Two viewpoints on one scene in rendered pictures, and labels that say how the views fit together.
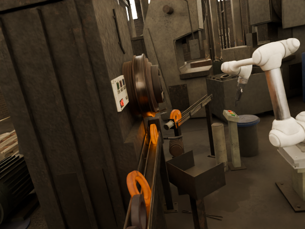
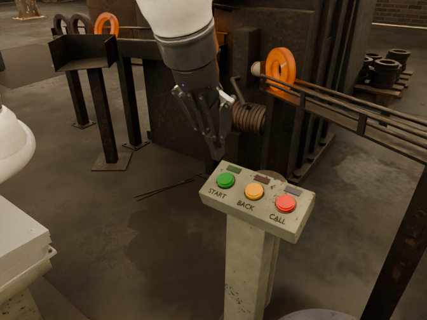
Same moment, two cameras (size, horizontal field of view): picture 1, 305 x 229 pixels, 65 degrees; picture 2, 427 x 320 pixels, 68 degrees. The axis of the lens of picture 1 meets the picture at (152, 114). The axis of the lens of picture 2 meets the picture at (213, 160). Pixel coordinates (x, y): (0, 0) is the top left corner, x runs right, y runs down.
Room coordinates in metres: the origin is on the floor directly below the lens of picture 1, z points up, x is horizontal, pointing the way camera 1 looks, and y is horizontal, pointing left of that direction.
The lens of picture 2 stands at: (2.54, -1.35, 1.04)
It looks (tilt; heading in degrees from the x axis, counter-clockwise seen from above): 32 degrees down; 117
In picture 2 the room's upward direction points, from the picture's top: straight up
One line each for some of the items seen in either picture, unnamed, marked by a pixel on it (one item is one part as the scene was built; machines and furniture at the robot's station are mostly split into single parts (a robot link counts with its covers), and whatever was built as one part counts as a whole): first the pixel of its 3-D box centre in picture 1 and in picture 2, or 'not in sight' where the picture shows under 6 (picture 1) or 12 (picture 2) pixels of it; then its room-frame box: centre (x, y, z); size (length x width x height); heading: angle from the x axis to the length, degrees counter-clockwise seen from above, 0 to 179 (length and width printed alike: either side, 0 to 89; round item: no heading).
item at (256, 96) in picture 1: (241, 93); not in sight; (4.06, -1.58, 0.39); 1.03 x 0.83 x 0.77; 98
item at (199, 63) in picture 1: (202, 77); not in sight; (6.63, -1.56, 0.45); 0.59 x 0.59 x 0.89
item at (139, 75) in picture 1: (145, 86); not in sight; (1.79, 0.01, 1.11); 0.47 x 0.06 x 0.47; 173
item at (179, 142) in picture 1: (179, 165); (243, 157); (2.10, -0.16, 0.27); 0.22 x 0.13 x 0.53; 173
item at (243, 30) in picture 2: (155, 130); (245, 56); (2.03, 0.00, 0.68); 0.11 x 0.08 x 0.24; 83
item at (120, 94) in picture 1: (120, 92); not in sight; (1.47, 0.16, 1.15); 0.26 x 0.02 x 0.18; 173
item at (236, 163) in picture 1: (233, 139); (246, 277); (2.37, -0.80, 0.31); 0.24 x 0.16 x 0.62; 173
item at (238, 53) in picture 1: (245, 70); not in sight; (5.62, -2.33, 0.55); 1.10 x 0.53 x 1.10; 13
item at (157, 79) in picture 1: (158, 84); not in sight; (1.78, -0.08, 1.11); 0.28 x 0.06 x 0.28; 173
